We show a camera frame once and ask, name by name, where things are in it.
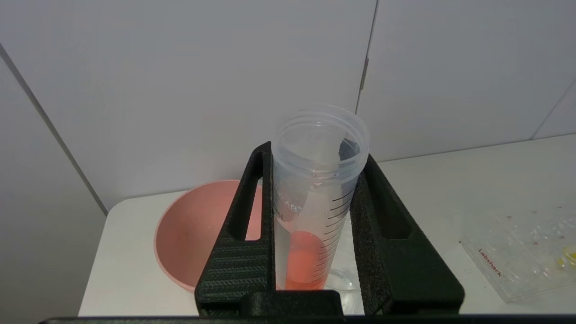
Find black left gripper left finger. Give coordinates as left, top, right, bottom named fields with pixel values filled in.
left=194, top=141, right=276, bottom=316

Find clear acrylic test tube rack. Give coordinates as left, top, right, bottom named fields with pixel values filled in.
left=459, top=205, right=576, bottom=304

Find test tube with yellow pigment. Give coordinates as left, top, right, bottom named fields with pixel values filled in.
left=558, top=244, right=576, bottom=270

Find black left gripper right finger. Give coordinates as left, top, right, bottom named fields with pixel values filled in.
left=350, top=153, right=465, bottom=316

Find clear plastic beaker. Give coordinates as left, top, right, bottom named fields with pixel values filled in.
left=324, top=211, right=366, bottom=315

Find pink plastic bowl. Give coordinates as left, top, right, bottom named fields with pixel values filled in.
left=153, top=180, right=280, bottom=294

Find test tube with red pigment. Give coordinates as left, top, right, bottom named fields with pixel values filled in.
left=271, top=104, right=371, bottom=291

